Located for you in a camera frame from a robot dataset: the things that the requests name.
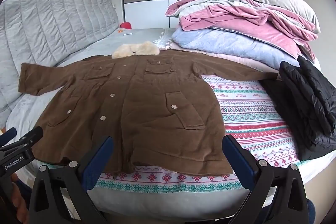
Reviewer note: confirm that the black puffer jacket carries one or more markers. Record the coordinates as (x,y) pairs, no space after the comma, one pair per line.
(305,99)

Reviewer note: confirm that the patterned knit blanket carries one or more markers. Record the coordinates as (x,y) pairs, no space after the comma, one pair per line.
(249,115)

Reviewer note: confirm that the red object on bed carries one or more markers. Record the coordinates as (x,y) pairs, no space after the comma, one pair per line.
(126,25)

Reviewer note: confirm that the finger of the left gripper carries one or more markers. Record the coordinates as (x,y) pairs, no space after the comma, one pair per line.
(7,136)
(28,135)

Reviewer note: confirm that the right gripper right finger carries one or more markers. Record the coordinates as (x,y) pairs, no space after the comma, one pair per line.
(276,195)

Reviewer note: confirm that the light blue quilt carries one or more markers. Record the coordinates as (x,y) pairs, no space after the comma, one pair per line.
(233,47)

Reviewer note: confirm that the brown coat with fur collar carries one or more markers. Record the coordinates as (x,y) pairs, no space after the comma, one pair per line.
(158,110)

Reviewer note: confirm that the grey quilted headboard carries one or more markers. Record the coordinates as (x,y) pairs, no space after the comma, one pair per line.
(45,32)

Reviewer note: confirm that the person's left hand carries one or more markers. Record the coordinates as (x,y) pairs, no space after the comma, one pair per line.
(18,201)

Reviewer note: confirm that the pink velvet quilt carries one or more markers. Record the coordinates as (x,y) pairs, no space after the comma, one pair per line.
(274,25)

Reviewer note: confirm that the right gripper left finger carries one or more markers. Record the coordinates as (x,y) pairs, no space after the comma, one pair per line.
(60,195)

